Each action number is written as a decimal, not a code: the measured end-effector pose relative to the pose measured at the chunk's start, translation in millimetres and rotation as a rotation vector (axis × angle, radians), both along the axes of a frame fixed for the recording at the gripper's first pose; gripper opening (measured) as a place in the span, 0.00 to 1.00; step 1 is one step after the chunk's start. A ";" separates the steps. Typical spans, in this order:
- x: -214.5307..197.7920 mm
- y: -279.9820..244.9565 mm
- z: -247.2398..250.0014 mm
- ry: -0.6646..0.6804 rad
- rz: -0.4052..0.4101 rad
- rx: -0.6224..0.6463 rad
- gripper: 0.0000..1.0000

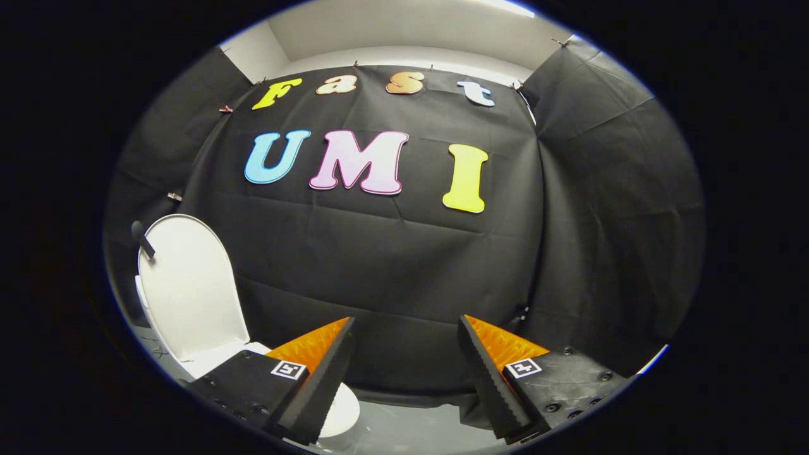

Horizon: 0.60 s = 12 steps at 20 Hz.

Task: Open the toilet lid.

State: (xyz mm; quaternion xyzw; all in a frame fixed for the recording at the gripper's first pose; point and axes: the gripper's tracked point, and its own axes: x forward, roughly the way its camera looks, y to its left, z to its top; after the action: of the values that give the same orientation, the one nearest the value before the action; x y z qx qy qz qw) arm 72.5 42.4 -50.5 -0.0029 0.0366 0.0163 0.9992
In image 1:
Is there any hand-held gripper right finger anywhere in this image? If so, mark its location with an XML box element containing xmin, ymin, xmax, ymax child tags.
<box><xmin>457</xmin><ymin>314</ymin><xmax>633</xmax><ymax>444</ymax></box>

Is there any white toilet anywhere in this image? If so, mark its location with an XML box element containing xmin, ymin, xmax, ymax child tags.
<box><xmin>134</xmin><ymin>274</ymin><xmax>362</xmax><ymax>440</ymax></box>

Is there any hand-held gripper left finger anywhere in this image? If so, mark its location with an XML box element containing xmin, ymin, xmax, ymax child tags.
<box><xmin>189</xmin><ymin>317</ymin><xmax>356</xmax><ymax>447</ymax></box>

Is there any black backdrop cloth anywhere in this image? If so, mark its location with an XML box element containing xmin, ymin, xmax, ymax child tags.
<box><xmin>103</xmin><ymin>35</ymin><xmax>707</xmax><ymax>432</ymax></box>

